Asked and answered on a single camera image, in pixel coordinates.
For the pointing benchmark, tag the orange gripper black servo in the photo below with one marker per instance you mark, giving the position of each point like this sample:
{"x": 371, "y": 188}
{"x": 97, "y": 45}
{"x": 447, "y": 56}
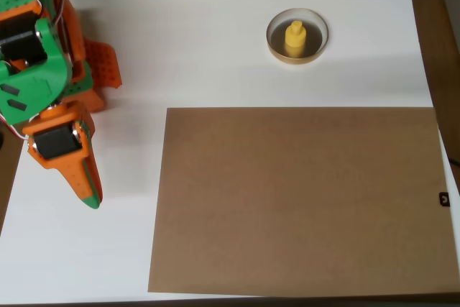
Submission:
{"x": 57, "y": 144}

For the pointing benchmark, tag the small yellow plastic knob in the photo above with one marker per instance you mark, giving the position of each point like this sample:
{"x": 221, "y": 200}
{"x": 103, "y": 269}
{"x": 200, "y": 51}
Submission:
{"x": 295, "y": 39}

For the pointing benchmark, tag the orange and green robot base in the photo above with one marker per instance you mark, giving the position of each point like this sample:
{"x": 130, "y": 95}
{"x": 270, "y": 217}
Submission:
{"x": 102, "y": 66}

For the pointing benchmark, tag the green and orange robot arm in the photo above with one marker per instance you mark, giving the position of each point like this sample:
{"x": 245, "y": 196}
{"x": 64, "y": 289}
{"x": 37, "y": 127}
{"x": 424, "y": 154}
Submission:
{"x": 32, "y": 84}

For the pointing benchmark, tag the large white base panel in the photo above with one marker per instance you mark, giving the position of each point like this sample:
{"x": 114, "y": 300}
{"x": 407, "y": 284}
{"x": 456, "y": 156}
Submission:
{"x": 201, "y": 34}

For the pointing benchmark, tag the brown cardboard sheet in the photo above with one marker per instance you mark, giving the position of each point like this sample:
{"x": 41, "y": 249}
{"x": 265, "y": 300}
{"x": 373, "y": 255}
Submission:
{"x": 305, "y": 202}

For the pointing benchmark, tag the small black clip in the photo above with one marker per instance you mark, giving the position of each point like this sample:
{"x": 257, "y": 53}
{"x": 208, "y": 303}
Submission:
{"x": 444, "y": 199}

